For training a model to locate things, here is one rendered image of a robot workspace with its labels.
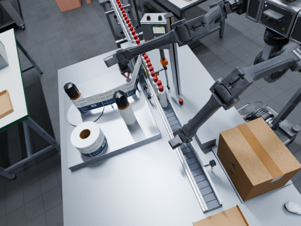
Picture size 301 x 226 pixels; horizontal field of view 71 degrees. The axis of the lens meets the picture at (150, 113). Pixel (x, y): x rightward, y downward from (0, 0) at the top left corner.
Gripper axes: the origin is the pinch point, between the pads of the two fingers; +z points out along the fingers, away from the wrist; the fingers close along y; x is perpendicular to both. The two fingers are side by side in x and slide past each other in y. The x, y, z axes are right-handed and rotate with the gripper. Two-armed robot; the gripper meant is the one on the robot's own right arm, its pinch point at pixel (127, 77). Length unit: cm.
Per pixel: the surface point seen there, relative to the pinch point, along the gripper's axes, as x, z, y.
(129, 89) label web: -1.4, 20.1, -9.2
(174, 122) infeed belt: 19.4, 30.7, 26.2
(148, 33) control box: 20.9, -21.6, -5.8
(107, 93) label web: -17.2, 15.3, -8.7
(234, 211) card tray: 26, 35, 91
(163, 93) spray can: 19.0, 15.3, 11.3
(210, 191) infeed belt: 19, 31, 78
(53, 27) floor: -96, 122, -375
